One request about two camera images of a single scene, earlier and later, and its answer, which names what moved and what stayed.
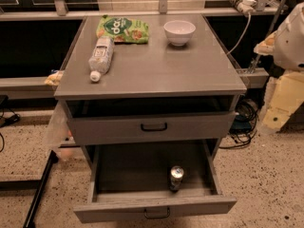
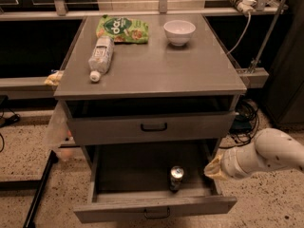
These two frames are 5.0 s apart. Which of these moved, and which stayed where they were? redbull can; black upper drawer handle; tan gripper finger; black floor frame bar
Moved: tan gripper finger
Stayed: black upper drawer handle; redbull can; black floor frame bar
